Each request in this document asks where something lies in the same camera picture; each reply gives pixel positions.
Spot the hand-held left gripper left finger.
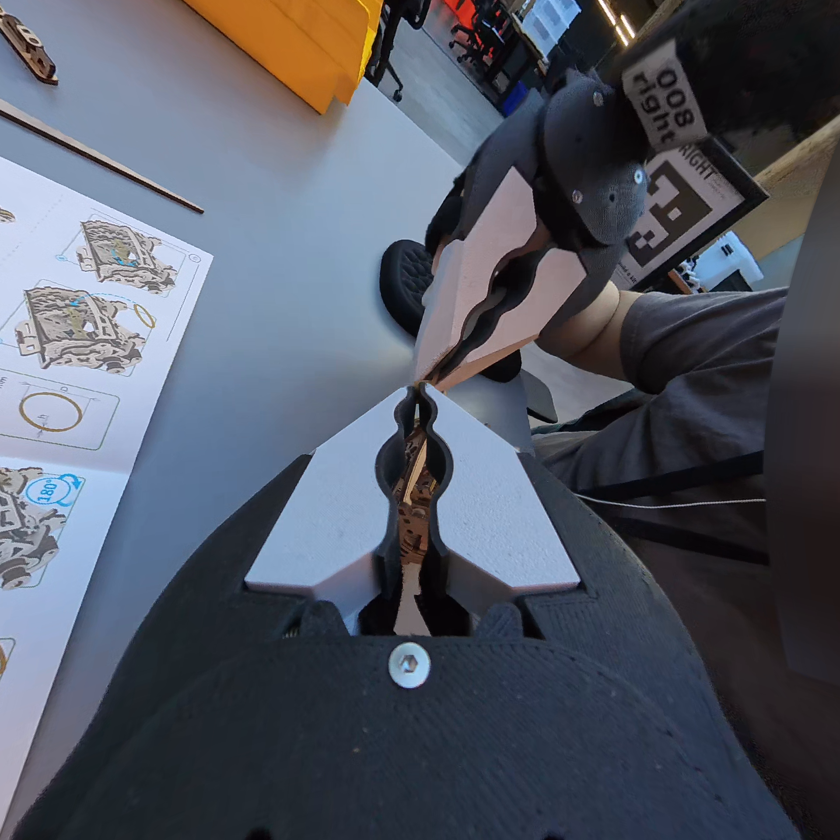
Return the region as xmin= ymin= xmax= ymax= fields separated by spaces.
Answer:
xmin=244 ymin=386 xmax=422 ymax=635

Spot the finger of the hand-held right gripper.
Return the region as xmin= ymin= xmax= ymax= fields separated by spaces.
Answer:
xmin=430 ymin=246 xmax=595 ymax=391
xmin=412 ymin=166 xmax=546 ymax=385

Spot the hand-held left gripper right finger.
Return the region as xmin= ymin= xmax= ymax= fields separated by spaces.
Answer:
xmin=420 ymin=384 xmax=582 ymax=635

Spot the wooden mechanical model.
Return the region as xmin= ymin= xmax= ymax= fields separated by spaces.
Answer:
xmin=384 ymin=420 xmax=437 ymax=634

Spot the person's right forearm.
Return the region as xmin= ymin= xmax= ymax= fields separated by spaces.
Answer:
xmin=538 ymin=287 xmax=788 ymax=421

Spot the black quilted wrist rest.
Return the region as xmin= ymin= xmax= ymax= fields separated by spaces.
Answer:
xmin=379 ymin=239 xmax=524 ymax=383

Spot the white plastic crate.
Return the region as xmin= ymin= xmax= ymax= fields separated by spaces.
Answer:
xmin=682 ymin=233 xmax=765 ymax=293

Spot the person's clothed torso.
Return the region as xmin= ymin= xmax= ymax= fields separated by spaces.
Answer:
xmin=532 ymin=394 xmax=840 ymax=840

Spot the black office chair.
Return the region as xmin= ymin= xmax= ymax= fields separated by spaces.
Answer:
xmin=367 ymin=0 xmax=434 ymax=102

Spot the white instruction booklet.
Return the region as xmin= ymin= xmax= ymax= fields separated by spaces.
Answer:
xmin=0 ymin=154 xmax=214 ymax=808

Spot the yellow plastic bin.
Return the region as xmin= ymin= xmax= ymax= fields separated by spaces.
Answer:
xmin=180 ymin=0 xmax=385 ymax=116

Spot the thin wooden stick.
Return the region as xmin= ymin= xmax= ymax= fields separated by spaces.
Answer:
xmin=0 ymin=98 xmax=206 ymax=215

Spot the small wooden part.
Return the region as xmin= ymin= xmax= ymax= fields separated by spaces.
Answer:
xmin=0 ymin=10 xmax=60 ymax=86

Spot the white cable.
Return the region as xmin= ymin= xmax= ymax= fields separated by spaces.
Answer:
xmin=577 ymin=495 xmax=767 ymax=508

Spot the wooden beam post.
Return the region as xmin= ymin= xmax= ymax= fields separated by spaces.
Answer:
xmin=755 ymin=113 xmax=840 ymax=191

